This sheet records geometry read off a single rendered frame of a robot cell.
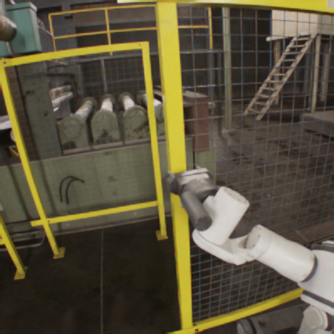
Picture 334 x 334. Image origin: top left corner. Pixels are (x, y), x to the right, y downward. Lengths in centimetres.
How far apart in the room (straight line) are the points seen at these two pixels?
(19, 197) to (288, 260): 270
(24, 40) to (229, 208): 218
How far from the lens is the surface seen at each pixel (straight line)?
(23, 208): 296
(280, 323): 175
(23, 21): 240
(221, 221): 46
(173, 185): 62
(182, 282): 107
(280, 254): 50
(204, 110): 248
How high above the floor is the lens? 163
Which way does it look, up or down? 23 degrees down
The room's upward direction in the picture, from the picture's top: 5 degrees counter-clockwise
